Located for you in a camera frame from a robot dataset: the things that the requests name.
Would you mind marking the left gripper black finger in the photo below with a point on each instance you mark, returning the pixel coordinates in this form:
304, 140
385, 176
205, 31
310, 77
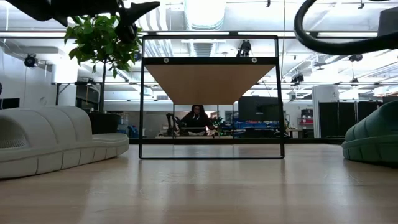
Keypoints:
136, 11

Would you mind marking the light grey slide sandal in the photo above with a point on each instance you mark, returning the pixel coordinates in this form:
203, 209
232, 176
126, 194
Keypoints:
62, 140

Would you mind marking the green slide sandal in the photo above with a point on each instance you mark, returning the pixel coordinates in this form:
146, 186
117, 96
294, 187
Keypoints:
373, 140

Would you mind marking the background black robot arm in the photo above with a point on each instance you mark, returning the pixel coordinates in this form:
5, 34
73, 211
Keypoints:
170, 123

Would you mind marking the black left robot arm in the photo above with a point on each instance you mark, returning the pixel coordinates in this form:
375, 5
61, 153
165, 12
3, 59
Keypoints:
46, 7

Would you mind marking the potted green plant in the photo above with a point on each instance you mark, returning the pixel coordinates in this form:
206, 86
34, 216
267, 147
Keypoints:
99, 40

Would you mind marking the person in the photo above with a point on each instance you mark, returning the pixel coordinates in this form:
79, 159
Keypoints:
196, 119

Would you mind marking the black monitor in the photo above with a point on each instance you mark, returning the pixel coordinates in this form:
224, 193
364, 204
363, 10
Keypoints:
258, 109

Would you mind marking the blue storage bins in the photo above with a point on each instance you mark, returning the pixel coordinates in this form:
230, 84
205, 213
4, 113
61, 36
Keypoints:
255, 125

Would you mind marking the black ceiling lamp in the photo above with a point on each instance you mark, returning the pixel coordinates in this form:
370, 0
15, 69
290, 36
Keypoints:
356, 57
297, 78

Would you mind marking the white pillar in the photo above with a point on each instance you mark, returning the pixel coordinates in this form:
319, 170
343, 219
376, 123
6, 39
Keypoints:
325, 109

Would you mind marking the black partition panels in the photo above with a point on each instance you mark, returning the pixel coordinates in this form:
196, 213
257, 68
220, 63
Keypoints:
342, 119

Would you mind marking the black frame wooden shelf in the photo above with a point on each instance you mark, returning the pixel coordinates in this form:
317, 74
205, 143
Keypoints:
208, 84

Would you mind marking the black ceiling camera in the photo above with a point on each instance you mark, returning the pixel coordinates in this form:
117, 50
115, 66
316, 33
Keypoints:
30, 60

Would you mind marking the black hanging camera rig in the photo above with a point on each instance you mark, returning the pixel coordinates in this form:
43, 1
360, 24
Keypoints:
244, 48

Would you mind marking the black table edge rail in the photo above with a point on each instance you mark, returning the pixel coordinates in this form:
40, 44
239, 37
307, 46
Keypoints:
311, 140

